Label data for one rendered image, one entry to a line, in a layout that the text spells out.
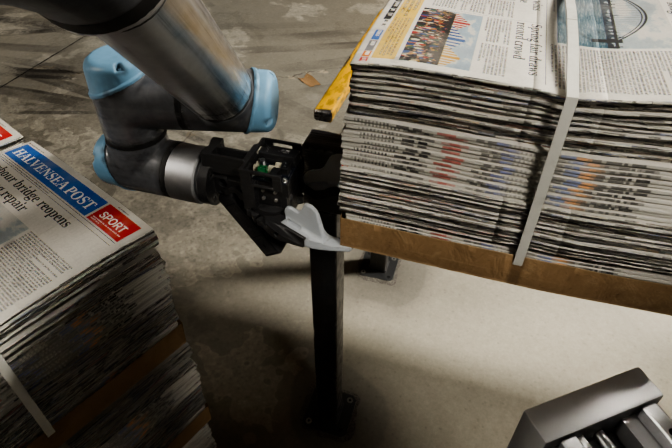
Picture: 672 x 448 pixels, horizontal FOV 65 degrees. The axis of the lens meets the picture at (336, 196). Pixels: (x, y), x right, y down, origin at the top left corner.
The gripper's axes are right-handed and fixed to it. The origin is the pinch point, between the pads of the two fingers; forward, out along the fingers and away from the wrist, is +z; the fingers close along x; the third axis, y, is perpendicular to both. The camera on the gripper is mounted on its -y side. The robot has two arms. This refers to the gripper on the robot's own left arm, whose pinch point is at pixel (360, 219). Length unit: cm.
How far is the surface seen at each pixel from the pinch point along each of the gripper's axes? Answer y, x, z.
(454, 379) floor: -80, 33, 19
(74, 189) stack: 3.0, -8.2, -34.0
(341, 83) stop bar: 2.4, 28.4, -10.8
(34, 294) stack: 2.9, -23.1, -27.2
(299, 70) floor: -79, 183, -78
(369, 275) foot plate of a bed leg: -79, 60, -10
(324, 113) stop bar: 2.0, 19.2, -10.8
